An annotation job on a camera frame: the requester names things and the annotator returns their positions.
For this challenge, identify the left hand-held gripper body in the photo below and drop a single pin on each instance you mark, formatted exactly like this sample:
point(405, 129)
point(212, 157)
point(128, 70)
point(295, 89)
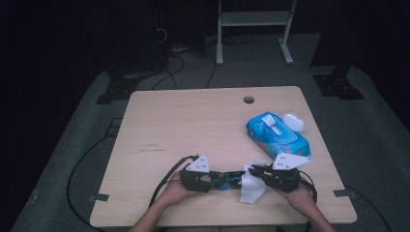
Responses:
point(193, 180)

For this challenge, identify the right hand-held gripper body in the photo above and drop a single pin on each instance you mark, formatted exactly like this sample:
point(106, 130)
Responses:
point(285, 180)

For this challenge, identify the white wet wipe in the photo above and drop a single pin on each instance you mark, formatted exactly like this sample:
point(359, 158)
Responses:
point(253, 190)

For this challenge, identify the blue and black toy car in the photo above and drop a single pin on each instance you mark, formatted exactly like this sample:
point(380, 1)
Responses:
point(228, 181)

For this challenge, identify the blue wet wipes pack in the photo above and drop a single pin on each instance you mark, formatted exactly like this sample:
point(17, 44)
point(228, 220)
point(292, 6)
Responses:
point(286, 145)

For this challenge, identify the person's left hand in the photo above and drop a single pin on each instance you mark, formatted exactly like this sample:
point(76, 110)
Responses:
point(175, 193)

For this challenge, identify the person's right hand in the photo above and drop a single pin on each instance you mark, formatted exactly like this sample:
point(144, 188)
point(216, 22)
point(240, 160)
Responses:
point(301, 199)

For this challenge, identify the white oval lid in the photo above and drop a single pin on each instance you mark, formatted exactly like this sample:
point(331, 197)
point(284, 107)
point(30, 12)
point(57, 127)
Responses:
point(294, 121)

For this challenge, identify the grey tape strip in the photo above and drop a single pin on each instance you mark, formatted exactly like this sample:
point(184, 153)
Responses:
point(345, 193)
point(99, 197)

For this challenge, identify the black stand base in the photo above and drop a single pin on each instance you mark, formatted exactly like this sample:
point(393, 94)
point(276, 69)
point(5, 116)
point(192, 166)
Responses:
point(117, 92)
point(338, 85)

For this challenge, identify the white metal stand frame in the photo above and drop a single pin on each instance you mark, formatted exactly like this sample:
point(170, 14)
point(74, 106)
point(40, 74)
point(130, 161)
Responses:
point(254, 18)

